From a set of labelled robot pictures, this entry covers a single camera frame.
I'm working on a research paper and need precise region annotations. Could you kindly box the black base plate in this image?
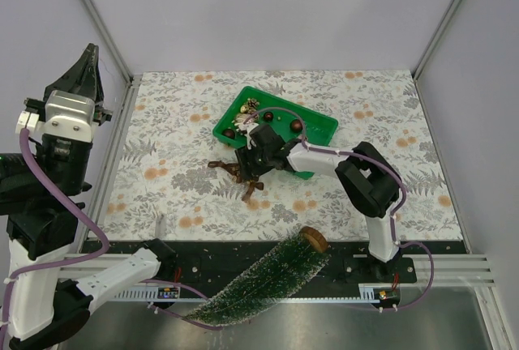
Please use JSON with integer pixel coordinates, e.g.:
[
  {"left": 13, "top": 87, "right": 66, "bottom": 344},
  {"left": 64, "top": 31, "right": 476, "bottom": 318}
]
[{"left": 83, "top": 239, "right": 463, "bottom": 292}]

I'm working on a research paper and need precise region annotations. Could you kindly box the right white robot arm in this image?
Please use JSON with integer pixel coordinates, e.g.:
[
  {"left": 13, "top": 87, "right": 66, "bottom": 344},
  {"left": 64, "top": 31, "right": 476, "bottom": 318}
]
[{"left": 236, "top": 123, "right": 406, "bottom": 282}]

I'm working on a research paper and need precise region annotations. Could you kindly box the small frosted christmas tree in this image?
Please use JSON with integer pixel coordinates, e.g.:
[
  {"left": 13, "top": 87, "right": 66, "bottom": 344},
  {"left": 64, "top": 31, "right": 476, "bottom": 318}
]
[{"left": 187, "top": 226, "right": 329, "bottom": 327}]

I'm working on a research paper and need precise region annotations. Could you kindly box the aluminium rail profile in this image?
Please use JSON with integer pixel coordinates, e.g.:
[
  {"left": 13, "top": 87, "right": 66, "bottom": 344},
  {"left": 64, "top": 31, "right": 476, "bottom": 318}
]
[{"left": 58, "top": 254, "right": 495, "bottom": 288}]

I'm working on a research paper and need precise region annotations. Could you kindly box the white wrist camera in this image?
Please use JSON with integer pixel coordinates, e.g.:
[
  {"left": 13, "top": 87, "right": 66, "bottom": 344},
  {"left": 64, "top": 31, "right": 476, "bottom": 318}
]
[
  {"left": 15, "top": 90, "right": 96, "bottom": 143},
  {"left": 238, "top": 121, "right": 259, "bottom": 150}
]

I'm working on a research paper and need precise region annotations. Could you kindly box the aluminium frame post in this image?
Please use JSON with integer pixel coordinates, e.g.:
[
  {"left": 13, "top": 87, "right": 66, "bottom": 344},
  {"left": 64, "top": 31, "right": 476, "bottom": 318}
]
[
  {"left": 411, "top": 0, "right": 465, "bottom": 83},
  {"left": 79, "top": 0, "right": 134, "bottom": 85}
]

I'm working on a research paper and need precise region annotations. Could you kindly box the gold pine cone ornament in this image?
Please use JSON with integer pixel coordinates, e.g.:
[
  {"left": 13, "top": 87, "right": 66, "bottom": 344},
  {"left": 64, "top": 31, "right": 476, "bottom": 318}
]
[{"left": 240, "top": 98, "right": 260, "bottom": 114}]

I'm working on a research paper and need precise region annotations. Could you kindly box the gold ball ornament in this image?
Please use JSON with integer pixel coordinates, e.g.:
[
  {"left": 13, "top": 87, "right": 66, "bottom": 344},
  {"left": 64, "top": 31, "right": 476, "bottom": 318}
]
[{"left": 264, "top": 112, "right": 274, "bottom": 122}]

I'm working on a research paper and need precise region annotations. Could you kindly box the white slotted cable duct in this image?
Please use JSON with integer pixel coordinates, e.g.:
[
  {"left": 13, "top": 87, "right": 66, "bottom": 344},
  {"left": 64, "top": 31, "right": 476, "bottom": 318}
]
[{"left": 113, "top": 283, "right": 402, "bottom": 303}]

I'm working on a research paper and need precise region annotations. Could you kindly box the silver gold ribbed ornament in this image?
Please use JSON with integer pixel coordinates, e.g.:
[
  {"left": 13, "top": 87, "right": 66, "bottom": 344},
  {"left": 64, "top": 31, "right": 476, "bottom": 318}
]
[{"left": 233, "top": 113, "right": 255, "bottom": 134}]

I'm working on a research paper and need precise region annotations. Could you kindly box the brown ribbon bow decoration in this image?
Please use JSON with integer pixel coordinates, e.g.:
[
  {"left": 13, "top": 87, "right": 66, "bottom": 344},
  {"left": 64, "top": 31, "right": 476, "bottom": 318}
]
[{"left": 208, "top": 160, "right": 264, "bottom": 203}]

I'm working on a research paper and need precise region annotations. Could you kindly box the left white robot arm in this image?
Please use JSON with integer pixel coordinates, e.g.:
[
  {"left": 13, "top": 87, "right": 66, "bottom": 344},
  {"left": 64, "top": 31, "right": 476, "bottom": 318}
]
[{"left": 1, "top": 44, "right": 177, "bottom": 349}]

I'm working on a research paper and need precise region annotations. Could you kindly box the dark brown ball ornament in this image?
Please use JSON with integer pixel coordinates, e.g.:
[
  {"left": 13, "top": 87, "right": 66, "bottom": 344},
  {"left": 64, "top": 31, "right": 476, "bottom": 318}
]
[{"left": 222, "top": 129, "right": 236, "bottom": 139}]

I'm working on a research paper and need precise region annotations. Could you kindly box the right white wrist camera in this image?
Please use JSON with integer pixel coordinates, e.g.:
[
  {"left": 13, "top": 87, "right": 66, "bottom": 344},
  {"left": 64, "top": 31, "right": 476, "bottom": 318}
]
[{"left": 238, "top": 121, "right": 259, "bottom": 150}]

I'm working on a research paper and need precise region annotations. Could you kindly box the right aluminium frame post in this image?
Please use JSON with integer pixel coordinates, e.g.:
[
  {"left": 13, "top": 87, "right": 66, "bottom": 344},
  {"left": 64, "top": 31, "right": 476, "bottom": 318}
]
[{"left": 411, "top": 0, "right": 465, "bottom": 83}]

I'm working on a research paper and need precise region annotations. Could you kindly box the left aluminium frame post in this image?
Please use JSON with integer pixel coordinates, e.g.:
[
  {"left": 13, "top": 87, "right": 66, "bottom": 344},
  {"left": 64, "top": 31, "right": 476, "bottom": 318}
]
[{"left": 79, "top": 0, "right": 134, "bottom": 85}]

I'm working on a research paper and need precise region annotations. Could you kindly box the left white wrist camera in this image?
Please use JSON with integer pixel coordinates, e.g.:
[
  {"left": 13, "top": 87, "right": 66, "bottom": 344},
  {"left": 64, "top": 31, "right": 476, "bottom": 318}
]
[{"left": 15, "top": 90, "right": 96, "bottom": 143}]

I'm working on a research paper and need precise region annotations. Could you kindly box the green plastic tray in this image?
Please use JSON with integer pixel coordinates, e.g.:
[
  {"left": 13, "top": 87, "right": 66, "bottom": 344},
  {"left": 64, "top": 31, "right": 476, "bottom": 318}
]
[{"left": 212, "top": 86, "right": 338, "bottom": 156}]

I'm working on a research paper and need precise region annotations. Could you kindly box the floral patterned table mat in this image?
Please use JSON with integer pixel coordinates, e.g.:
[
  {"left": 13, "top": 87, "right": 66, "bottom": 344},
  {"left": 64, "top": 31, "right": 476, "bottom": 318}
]
[{"left": 101, "top": 70, "right": 462, "bottom": 241}]

